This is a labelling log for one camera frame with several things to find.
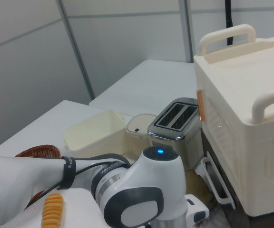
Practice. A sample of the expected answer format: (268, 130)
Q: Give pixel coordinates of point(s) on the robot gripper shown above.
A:
(197, 209)

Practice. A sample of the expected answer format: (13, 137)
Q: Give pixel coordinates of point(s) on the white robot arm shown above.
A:
(8, 173)

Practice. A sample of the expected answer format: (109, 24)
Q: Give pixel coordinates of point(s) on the brown bread slice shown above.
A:
(195, 180)

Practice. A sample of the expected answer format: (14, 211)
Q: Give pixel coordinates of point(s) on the chrome two-slot toaster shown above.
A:
(170, 142)

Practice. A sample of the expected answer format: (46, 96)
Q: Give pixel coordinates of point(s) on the small white lidded container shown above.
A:
(139, 128)

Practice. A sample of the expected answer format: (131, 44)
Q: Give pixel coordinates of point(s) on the open cream plastic box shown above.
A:
(91, 133)

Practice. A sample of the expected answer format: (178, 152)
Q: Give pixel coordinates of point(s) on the long striped bread roll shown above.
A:
(53, 209)

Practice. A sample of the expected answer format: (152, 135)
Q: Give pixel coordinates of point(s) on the brown wicker basket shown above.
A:
(39, 152)

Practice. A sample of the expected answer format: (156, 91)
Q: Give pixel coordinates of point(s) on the black vertical pole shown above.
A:
(228, 19)

